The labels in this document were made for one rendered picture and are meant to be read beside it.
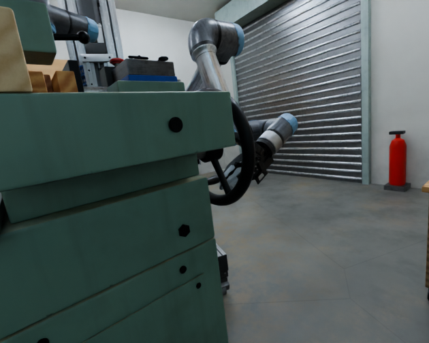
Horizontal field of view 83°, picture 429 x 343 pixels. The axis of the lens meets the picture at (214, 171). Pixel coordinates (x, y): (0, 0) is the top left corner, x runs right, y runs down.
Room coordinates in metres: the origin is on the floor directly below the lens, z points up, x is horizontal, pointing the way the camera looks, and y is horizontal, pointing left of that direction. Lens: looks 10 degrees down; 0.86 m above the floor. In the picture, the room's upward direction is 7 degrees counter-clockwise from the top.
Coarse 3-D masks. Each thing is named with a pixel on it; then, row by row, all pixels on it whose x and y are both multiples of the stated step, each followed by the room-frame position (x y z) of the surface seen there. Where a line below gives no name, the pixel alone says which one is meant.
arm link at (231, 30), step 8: (224, 24) 0.96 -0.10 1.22; (232, 24) 0.99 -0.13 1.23; (224, 32) 0.95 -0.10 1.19; (232, 32) 0.97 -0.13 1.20; (240, 32) 1.00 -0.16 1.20; (224, 40) 0.96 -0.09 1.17; (232, 40) 0.98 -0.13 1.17; (240, 40) 1.00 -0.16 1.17; (224, 48) 0.98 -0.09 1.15; (232, 48) 1.00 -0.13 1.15; (240, 48) 1.02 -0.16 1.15; (224, 56) 1.02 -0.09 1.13; (224, 64) 1.06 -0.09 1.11; (192, 80) 1.17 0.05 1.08; (200, 80) 1.13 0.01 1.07; (192, 88) 1.18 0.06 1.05; (200, 88) 1.17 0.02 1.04
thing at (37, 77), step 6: (30, 72) 0.26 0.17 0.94; (36, 72) 0.26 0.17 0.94; (42, 72) 0.26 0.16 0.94; (30, 78) 0.26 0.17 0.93; (36, 78) 0.26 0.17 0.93; (42, 78) 0.26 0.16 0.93; (36, 84) 0.26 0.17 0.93; (42, 84) 0.26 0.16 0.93; (36, 90) 0.26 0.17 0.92; (42, 90) 0.26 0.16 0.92
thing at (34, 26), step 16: (0, 0) 0.36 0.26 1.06; (16, 0) 0.37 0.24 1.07; (16, 16) 0.37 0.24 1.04; (32, 16) 0.38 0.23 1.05; (48, 16) 0.40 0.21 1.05; (32, 32) 0.38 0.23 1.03; (48, 32) 0.39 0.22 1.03; (32, 48) 0.38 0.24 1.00; (48, 48) 0.39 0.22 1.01; (32, 64) 0.43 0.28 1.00; (48, 64) 0.44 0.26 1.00
